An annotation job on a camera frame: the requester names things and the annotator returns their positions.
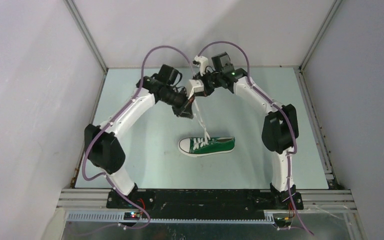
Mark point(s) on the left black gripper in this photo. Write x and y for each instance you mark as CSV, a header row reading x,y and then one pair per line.
x,y
185,109

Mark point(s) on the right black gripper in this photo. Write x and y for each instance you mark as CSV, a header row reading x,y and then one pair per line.
x,y
207,91

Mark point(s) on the green canvas sneaker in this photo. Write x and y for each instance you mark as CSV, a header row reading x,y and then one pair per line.
x,y
201,147

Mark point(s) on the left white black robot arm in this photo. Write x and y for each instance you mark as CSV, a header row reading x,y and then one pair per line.
x,y
102,142

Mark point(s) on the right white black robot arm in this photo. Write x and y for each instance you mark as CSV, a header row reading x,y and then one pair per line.
x,y
280,125

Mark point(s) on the left controller board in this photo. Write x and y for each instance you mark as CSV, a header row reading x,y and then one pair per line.
x,y
132,216

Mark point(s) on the controller board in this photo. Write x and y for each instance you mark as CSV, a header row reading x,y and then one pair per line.
x,y
132,216
284,222

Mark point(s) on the right controller board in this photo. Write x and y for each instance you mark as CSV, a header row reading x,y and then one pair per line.
x,y
284,222

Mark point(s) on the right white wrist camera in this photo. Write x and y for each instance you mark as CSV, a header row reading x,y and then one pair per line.
x,y
202,63

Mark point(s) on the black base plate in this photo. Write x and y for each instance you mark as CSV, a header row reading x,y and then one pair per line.
x,y
219,204

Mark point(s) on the grey slotted cable duct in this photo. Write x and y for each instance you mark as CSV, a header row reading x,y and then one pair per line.
x,y
117,217

